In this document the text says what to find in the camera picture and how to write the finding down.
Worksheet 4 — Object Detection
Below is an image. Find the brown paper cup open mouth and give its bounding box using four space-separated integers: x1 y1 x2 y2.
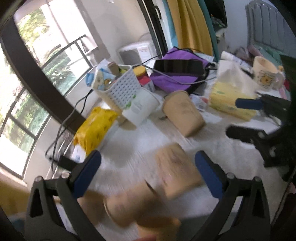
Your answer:
155 143 203 200

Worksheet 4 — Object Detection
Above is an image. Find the yellow curtain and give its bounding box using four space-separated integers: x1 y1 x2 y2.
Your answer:
168 0 213 56

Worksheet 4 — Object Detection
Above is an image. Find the white air conditioner unit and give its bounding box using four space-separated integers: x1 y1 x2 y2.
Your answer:
117 41 156 65

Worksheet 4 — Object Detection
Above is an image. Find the white perforated plastic basket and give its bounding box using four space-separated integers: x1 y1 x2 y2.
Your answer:
92 65 141 111

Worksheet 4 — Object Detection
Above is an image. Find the brown paper cup front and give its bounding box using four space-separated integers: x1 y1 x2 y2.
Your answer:
104 181 161 227

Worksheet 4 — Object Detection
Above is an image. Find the black phone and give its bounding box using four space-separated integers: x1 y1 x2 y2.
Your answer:
154 59 206 76

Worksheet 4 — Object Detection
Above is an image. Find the cream cartoon mug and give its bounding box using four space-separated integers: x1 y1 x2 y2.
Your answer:
252 56 285 90

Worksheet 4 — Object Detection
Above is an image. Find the brown paper cup middle back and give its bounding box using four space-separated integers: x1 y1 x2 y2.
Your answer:
136 216 181 241

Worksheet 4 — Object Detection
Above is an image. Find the yellow tissue pack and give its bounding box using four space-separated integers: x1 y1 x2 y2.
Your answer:
210 60 260 121

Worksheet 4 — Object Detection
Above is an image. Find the purple bag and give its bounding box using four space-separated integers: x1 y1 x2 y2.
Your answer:
150 47 217 94

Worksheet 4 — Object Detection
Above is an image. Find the brown paper cup far right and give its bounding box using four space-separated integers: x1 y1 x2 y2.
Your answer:
162 90 205 138

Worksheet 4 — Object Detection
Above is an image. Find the red jar yellow lid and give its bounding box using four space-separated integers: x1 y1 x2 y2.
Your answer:
133 66 155 92

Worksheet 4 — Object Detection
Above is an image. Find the yellow snack package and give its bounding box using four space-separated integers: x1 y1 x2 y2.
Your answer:
73 106 118 156

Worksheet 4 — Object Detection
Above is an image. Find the white paper cup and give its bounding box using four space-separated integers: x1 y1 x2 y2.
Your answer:
122 87 160 126

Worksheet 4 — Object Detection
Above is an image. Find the brown paper cup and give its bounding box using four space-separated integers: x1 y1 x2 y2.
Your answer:
162 90 205 138
104 181 161 227
136 216 181 241

